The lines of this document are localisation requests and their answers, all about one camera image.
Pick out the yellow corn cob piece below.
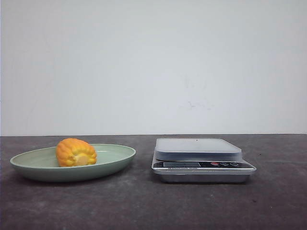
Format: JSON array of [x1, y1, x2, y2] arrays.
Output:
[[56, 138, 97, 167]]

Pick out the silver digital kitchen scale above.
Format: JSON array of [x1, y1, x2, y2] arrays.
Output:
[[152, 138, 257, 183]]

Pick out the light green plate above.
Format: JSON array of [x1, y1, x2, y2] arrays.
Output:
[[10, 144, 136, 182]]

